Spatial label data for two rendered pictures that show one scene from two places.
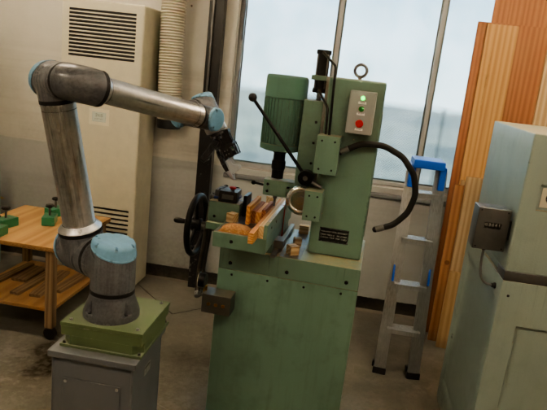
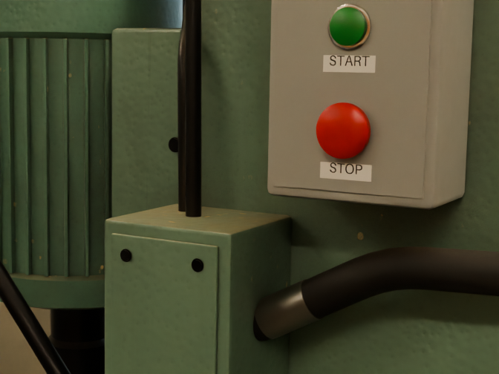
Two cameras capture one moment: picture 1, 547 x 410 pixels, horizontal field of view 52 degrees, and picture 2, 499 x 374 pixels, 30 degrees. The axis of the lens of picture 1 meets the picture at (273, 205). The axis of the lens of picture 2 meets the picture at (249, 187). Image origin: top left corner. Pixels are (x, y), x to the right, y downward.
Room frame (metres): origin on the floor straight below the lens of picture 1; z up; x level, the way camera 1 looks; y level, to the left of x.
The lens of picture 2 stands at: (1.66, -0.40, 1.39)
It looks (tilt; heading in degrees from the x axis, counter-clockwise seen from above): 7 degrees down; 19
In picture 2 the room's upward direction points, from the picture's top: 1 degrees clockwise
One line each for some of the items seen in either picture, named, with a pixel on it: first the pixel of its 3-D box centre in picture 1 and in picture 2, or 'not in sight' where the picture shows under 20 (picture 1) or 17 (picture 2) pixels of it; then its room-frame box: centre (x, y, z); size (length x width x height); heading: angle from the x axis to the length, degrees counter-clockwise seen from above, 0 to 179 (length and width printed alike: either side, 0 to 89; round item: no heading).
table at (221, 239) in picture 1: (245, 221); not in sight; (2.35, 0.11, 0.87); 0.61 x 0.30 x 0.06; 170
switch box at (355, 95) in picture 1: (361, 112); (370, 56); (2.19, -0.29, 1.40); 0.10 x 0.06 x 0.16; 80
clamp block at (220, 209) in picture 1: (227, 208); not in sight; (2.37, 0.20, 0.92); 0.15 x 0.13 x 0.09; 170
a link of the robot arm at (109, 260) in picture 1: (111, 262); not in sight; (1.81, 0.53, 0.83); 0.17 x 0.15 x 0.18; 52
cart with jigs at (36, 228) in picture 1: (37, 259); not in sight; (3.03, 1.31, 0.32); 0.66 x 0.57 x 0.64; 172
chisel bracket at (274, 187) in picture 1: (280, 189); not in sight; (2.37, -0.02, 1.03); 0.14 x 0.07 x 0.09; 80
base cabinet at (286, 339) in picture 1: (285, 335); not in sight; (2.36, -0.12, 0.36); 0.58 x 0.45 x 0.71; 80
